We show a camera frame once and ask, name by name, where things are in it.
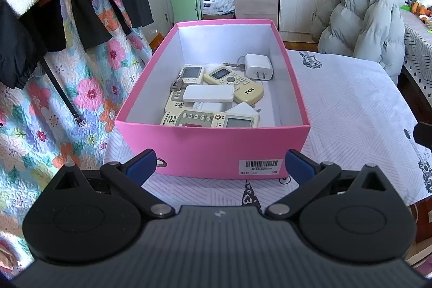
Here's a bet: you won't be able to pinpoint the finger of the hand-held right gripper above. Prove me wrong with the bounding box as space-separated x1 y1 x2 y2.
413 121 432 148

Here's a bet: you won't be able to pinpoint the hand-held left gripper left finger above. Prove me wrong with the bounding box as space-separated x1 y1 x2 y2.
40 149 176 220

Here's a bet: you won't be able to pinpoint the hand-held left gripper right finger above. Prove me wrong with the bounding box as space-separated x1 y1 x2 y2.
265 149 400 220

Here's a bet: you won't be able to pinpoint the pink cardboard box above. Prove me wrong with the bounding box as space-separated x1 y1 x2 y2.
114 19 311 180

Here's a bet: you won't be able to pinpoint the white rounded charger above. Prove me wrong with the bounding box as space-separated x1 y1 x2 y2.
182 85 234 103

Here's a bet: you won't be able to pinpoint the small white plug charger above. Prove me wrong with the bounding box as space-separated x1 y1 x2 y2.
245 53 273 81

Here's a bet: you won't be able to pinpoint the geometric patterned tablecloth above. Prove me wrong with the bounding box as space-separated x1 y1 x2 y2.
401 6 432 86

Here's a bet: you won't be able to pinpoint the floral quilt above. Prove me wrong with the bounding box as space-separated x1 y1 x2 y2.
0 0 154 278

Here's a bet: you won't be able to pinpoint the black belt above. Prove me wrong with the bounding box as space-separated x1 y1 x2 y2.
40 57 85 127

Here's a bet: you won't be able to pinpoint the grey puffer jacket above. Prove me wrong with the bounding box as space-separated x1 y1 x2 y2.
317 0 406 77

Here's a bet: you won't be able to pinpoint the green folding table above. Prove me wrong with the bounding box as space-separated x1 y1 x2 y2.
169 0 203 23

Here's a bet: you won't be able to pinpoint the brown cardboard box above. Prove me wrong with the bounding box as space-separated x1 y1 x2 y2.
202 12 236 21

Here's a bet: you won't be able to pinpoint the black jacket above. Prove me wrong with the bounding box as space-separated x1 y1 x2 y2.
0 0 66 89

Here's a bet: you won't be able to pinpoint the white plastic packages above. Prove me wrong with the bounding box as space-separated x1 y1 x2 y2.
202 0 236 15

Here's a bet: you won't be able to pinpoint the dark strap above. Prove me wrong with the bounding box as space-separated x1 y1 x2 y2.
84 0 132 35

